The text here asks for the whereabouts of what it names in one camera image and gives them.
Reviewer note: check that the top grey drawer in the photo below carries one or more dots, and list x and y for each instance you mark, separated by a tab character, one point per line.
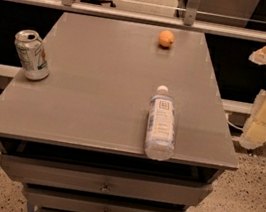
102	181

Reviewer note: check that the green and white soda can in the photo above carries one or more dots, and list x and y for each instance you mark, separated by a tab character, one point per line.
31	54

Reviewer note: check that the middle grey drawer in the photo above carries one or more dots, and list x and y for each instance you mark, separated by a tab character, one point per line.
76	203

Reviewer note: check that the clear blue-labelled plastic bottle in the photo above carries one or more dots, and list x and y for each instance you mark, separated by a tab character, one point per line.
160	131

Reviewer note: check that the grey drawer cabinet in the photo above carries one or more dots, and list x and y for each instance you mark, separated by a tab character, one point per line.
92	110

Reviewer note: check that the orange fruit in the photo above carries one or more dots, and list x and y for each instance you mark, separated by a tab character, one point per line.
166	38

